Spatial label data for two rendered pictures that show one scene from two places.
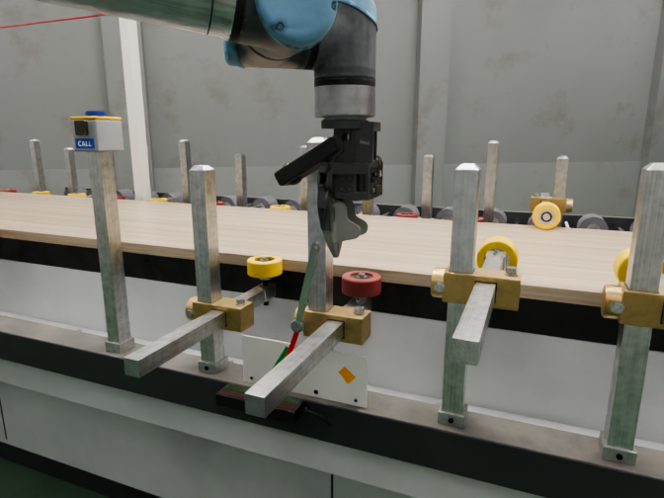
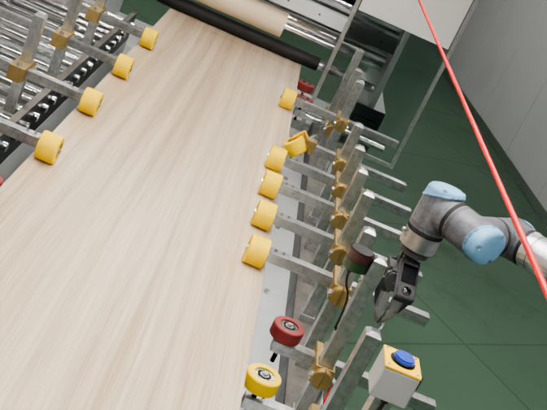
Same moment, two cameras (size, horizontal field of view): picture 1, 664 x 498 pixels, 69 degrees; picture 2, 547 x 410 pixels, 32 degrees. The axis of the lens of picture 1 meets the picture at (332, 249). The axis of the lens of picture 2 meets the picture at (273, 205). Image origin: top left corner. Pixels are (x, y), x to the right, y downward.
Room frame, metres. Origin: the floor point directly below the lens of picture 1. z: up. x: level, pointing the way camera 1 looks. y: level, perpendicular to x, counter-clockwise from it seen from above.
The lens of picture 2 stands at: (2.03, 1.65, 1.97)
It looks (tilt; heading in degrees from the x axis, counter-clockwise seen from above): 22 degrees down; 242
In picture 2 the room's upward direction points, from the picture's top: 25 degrees clockwise
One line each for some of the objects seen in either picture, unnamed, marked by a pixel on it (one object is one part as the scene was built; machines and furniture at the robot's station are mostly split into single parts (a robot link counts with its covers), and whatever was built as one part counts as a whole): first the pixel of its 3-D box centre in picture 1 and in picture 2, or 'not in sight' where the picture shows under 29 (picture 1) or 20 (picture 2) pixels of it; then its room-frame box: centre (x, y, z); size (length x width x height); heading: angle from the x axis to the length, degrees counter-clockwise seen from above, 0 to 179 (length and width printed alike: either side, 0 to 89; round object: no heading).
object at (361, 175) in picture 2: not in sight; (331, 234); (0.57, -0.67, 0.88); 0.04 x 0.04 x 0.48; 68
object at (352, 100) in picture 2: not in sight; (336, 132); (0.19, -1.60, 0.90); 0.04 x 0.04 x 0.48; 68
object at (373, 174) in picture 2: not in sight; (359, 167); (0.29, -1.14, 0.95); 0.37 x 0.03 x 0.03; 158
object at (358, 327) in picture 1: (332, 321); (321, 365); (0.85, 0.00, 0.85); 0.14 x 0.06 x 0.05; 68
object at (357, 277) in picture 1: (361, 300); (281, 342); (0.94, -0.06, 0.85); 0.08 x 0.08 x 0.11
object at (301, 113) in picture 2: not in sight; (339, 130); (0.04, -1.85, 0.83); 0.44 x 0.03 x 0.04; 158
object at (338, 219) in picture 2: not in sight; (339, 214); (0.56, -0.69, 0.95); 0.14 x 0.06 x 0.05; 68
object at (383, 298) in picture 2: (350, 227); (378, 301); (0.77, -0.03, 1.04); 0.06 x 0.03 x 0.09; 67
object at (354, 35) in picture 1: (343, 42); (437, 210); (0.75, -0.02, 1.31); 0.10 x 0.09 x 0.12; 110
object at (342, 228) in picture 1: (343, 231); (390, 306); (0.74, -0.02, 1.04); 0.06 x 0.03 x 0.09; 67
